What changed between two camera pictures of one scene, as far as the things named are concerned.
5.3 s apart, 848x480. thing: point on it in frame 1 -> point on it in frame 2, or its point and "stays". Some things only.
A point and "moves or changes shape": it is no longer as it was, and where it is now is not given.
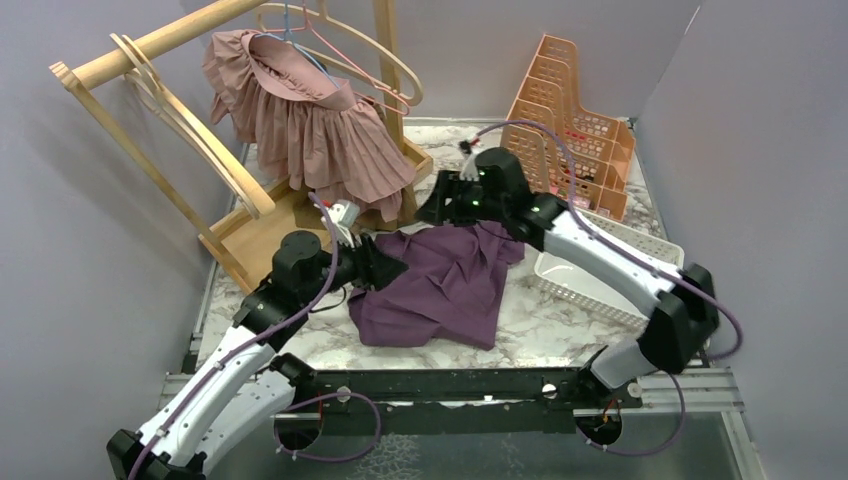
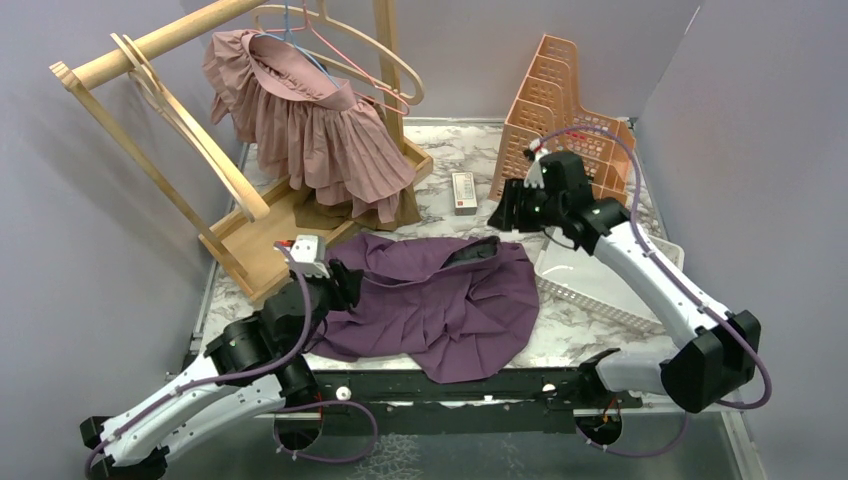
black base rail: x=447 y=402 stays
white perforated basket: x=574 y=280 stays
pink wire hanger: x=340 y=56 stays
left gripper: x=375 y=270 -> x=347 y=290
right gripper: x=437 y=209 -> x=513 y=198
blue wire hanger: x=289 y=37 stays
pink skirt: x=309 y=126 stays
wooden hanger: x=320 y=12 stays
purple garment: x=448 y=292 moves or changes shape
